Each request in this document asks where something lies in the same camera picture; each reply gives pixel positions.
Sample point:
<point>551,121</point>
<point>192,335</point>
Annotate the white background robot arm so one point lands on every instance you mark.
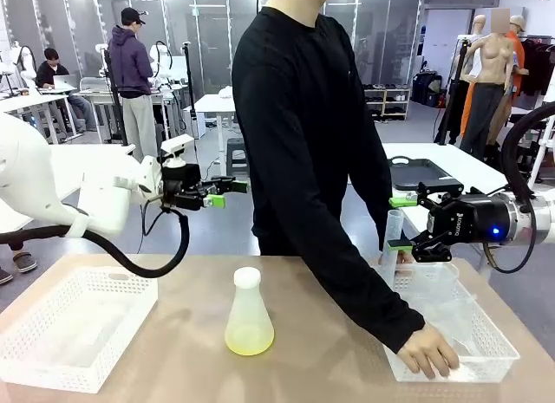
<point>24,60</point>
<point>162,60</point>

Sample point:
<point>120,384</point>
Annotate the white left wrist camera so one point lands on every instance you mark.
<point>178,143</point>

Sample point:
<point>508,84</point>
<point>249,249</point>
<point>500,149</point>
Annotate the white table with tray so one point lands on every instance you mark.
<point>477,164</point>

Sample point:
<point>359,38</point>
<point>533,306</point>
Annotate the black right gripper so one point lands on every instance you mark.
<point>477,221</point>

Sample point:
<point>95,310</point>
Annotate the white computer tower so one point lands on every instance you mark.
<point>195,123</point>

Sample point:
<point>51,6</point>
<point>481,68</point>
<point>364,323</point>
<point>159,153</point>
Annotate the white round flask cap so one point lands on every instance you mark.
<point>247,277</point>

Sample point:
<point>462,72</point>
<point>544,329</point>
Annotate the person's left forearm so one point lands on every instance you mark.
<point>383,221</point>

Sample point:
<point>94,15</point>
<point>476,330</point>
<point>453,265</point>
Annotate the person's right hand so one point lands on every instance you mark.
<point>429,353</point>

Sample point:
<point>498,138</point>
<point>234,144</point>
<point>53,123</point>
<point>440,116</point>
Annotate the black pole stand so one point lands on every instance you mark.
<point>189,86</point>

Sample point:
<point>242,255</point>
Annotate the white crumpled cloth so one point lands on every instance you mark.
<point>226,92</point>

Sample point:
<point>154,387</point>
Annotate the translucent plastic Erlenmeyer flask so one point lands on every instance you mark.
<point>249,329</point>

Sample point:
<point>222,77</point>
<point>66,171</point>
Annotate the person in black sweater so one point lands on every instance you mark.
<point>299,117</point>

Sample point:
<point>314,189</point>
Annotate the wooden shoe rack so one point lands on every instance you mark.
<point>390,104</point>

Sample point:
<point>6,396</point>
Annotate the grey clog shoe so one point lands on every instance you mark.
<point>5,276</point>
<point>22,263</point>

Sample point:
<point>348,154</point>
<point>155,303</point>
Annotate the person's left hand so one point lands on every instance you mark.
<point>405,258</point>

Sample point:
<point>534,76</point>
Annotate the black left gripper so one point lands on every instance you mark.
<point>182,182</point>

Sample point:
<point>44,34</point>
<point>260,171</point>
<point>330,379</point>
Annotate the mannequin in orange clothes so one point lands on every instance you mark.
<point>518,52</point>

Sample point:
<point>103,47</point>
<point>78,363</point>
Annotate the silver laptop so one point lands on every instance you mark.
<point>64,82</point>

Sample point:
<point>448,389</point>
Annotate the flesh mannequin with grey trousers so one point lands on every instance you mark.
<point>492,56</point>

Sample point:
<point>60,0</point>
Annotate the black plastic tray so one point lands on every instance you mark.
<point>425,173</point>

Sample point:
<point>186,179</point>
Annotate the clothes rack with dark garments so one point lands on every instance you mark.
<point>537,65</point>

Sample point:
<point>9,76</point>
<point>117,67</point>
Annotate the white mannequin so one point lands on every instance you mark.
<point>478,30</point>

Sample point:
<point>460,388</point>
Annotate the clear plastic graduated cylinder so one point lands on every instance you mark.
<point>392,227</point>

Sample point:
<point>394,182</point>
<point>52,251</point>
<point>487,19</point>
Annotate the person's right forearm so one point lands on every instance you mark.
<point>377,312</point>

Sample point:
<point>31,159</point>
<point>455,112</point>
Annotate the black luggage bags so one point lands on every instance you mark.
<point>427,89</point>

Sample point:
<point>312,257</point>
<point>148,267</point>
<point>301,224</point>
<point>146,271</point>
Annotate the black tripod stand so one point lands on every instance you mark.
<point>462,60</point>
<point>113,99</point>

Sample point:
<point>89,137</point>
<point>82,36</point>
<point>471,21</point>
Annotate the grey plastic step stool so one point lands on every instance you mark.
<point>237,154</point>

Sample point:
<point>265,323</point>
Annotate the white standing desk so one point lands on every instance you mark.
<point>217,104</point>

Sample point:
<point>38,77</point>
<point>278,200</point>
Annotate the seated person in black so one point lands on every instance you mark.
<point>52,76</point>

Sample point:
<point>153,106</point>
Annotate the white perforated plastic basket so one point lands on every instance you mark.
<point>65,333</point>
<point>485,333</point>

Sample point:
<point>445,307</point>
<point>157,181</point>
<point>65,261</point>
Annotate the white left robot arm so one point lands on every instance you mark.
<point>43,182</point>

